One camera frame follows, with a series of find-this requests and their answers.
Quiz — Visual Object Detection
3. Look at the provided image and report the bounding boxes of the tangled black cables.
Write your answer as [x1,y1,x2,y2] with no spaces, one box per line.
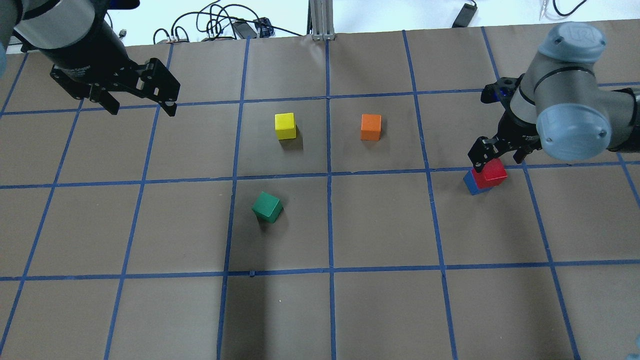
[152,0,303,46]

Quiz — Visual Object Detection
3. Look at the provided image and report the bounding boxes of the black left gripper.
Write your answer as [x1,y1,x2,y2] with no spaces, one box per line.
[49,20,181,117]

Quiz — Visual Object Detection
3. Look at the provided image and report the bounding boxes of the black power adapter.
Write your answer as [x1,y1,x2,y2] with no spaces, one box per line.
[451,1,478,28]

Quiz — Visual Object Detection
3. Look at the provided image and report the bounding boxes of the orange wooden block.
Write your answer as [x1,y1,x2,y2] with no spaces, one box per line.
[359,113,382,141]

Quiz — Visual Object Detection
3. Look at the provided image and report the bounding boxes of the aluminium frame post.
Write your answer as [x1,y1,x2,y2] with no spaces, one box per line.
[307,0,336,41]

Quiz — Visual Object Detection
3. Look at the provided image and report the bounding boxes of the yellow wooden block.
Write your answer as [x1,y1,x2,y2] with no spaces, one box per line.
[274,112,297,141]

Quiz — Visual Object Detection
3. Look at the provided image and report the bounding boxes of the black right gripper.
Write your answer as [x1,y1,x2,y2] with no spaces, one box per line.
[467,76,542,174]

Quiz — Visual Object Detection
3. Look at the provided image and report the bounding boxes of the green wooden block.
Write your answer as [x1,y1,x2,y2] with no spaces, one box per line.
[251,191,284,224]

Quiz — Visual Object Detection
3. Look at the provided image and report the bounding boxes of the red wooden block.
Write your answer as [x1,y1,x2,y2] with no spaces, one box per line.
[470,158,508,190]

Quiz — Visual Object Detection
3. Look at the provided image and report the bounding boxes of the blue wooden block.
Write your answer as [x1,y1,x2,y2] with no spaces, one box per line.
[462,168,496,196]

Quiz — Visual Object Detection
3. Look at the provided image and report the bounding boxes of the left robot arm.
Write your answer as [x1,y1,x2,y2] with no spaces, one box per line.
[0,0,181,117]

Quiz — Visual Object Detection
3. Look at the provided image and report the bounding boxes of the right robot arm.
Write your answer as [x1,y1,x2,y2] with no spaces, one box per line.
[467,22,640,174]

